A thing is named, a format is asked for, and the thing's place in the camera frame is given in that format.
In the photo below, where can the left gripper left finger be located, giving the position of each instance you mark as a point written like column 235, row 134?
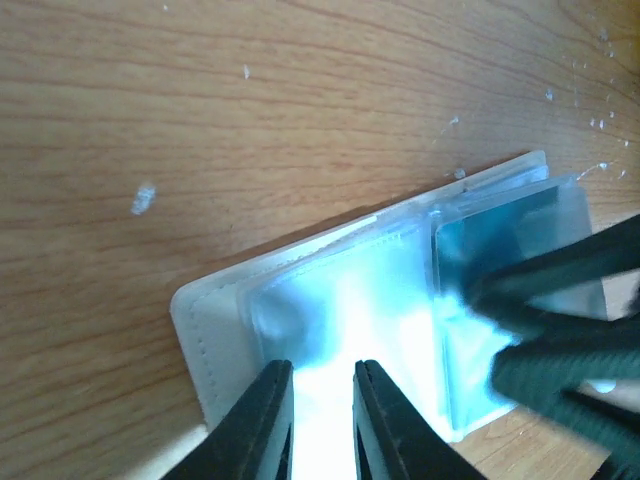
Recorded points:
column 254, row 440

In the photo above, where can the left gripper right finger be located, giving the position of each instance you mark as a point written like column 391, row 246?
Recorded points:
column 391, row 439

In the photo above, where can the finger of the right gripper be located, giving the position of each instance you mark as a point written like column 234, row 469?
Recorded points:
column 503, row 296
column 544, row 375

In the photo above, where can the blue VIP card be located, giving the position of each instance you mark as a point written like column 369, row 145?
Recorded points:
column 474, row 237

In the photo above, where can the beige card holder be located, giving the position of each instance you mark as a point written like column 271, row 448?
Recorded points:
column 362, row 290

